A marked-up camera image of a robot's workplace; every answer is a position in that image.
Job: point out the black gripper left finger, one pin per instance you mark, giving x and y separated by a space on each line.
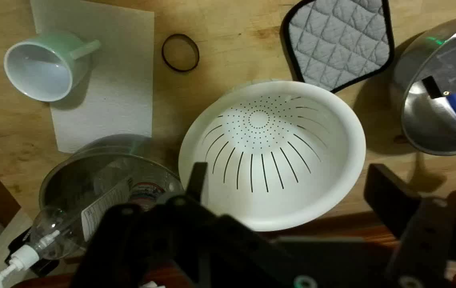
198 180

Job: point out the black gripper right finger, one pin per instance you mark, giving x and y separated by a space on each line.
394 199

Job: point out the metal bowl holding brush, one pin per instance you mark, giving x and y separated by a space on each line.
430 121

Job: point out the metal bowl holding bottle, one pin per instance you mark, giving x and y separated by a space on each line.
86 173

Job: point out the white plastic colander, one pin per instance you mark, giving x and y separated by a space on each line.
276 154

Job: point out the white rectangular mat sheet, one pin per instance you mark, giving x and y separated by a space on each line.
124 85

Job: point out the grey quilted pot holder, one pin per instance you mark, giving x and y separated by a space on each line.
340 41

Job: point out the mint green mug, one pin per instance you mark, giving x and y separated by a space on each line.
44 66

